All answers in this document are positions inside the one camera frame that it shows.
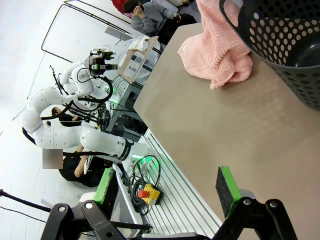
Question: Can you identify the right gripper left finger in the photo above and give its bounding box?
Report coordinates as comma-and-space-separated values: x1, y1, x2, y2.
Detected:
41, 167, 120, 240

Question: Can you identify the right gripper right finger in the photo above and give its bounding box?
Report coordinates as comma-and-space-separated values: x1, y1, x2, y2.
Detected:
212, 165, 299, 240

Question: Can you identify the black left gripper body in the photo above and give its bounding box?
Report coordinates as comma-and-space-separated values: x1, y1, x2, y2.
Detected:
88, 49, 111, 75

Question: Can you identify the pink terry towel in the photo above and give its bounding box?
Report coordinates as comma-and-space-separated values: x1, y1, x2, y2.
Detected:
177, 0, 254, 90

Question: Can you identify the white keypad device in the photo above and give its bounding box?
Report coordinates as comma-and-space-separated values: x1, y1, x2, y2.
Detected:
124, 53, 143, 77

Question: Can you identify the seated person in black clothes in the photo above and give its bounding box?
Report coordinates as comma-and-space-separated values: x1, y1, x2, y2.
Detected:
42, 147, 113, 188

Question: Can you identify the cardboard panel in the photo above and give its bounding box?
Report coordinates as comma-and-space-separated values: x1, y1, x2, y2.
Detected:
117, 35, 160, 85

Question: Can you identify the yellow emergency stop button box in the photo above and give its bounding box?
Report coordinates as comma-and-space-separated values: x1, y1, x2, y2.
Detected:
136, 183, 164, 206

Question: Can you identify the seated person in grey hoodie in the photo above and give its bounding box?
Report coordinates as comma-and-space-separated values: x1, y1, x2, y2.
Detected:
122, 0, 198, 46

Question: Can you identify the black control box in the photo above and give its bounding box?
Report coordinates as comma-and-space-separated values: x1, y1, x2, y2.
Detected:
109, 117, 148, 143

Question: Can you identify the dark-haired person in black top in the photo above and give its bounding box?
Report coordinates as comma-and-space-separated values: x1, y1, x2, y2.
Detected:
51, 106, 83, 125

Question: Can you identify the black perforated plastic basket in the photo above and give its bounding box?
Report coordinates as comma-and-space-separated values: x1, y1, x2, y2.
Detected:
219, 0, 320, 112

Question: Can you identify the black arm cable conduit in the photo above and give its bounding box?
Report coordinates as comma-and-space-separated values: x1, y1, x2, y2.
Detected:
21, 74, 115, 161

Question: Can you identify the black emergency stop cable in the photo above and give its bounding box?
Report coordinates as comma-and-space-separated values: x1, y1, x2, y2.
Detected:
126, 154, 161, 217

